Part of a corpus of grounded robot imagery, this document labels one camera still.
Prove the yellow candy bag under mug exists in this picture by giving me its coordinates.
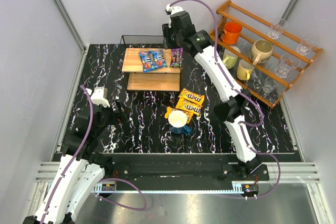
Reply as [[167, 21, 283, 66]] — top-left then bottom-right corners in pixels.
[[164, 106, 194, 124]]

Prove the purple candy bag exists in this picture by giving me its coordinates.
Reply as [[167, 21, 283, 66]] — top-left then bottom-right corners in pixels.
[[170, 48, 183, 67]]

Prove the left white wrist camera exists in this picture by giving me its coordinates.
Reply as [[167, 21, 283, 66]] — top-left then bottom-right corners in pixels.
[[91, 87, 110, 108]]

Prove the wooden cup rack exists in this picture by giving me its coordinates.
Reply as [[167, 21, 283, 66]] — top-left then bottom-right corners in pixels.
[[209, 0, 323, 108]]

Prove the yellow candy bag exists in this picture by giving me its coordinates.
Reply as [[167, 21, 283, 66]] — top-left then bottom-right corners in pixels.
[[175, 98, 202, 116], [164, 106, 194, 124], [178, 88, 205, 105]]

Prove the clear glass top left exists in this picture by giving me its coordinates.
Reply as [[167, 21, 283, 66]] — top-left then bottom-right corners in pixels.
[[268, 18, 288, 40]]

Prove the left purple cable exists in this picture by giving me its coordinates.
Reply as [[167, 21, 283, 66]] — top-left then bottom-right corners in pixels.
[[40, 85, 147, 224]]

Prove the clear glass tier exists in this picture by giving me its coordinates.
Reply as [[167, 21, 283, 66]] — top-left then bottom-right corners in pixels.
[[262, 77, 278, 95], [275, 53, 300, 78]]

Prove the clear glass bottom tier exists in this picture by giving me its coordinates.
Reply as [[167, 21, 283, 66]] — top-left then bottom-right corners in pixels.
[[262, 77, 278, 95]]

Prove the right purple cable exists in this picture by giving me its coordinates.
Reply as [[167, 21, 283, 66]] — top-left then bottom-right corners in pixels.
[[165, 0, 281, 200]]

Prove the pale yellow mug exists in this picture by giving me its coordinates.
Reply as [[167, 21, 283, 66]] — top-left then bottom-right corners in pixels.
[[237, 59, 255, 81]]

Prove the clear glass middle tier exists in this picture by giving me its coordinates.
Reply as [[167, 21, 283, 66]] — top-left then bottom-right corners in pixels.
[[275, 53, 300, 78]]

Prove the clear glass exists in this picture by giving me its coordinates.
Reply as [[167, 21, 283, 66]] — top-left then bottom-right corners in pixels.
[[268, 18, 288, 40], [296, 33, 320, 56]]

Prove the purple cable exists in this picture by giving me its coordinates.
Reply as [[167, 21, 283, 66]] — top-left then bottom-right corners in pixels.
[[40, 85, 147, 224], [165, 0, 281, 200]]

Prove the beige round mug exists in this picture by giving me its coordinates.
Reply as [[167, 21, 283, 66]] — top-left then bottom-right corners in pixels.
[[249, 40, 273, 66]]

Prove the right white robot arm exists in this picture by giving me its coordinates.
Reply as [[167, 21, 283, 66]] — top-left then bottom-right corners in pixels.
[[162, 7, 261, 177]]

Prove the orange mug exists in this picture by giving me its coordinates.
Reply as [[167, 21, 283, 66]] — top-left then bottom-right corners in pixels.
[[219, 21, 242, 45]]

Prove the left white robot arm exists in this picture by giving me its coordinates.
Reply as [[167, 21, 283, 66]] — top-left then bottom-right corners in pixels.
[[24, 99, 130, 223]]

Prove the clear glass top right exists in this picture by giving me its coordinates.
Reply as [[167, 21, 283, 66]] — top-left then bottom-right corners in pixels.
[[296, 33, 320, 56]]

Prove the light green mug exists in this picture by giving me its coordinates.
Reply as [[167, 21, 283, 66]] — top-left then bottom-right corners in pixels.
[[222, 48, 239, 69]]

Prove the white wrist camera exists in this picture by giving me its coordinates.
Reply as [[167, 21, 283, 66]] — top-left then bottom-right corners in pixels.
[[165, 4, 183, 15], [91, 87, 110, 108]]

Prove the blue candy bag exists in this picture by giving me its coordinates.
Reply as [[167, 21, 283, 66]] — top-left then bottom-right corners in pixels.
[[139, 51, 157, 73], [151, 49, 167, 68]]

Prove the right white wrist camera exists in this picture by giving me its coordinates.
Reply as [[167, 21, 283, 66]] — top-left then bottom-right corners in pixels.
[[165, 4, 183, 15]]

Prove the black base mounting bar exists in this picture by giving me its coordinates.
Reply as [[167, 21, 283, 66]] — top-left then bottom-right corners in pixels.
[[102, 153, 270, 182]]

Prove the yellow candy bag top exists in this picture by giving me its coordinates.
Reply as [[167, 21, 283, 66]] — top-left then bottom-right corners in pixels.
[[178, 88, 205, 105]]

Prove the blue mug white inside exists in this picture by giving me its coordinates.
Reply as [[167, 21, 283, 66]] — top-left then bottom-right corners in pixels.
[[168, 111, 191, 135]]

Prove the two-tier wood wire shelf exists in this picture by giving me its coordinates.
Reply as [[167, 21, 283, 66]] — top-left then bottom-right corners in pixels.
[[120, 35, 182, 92]]

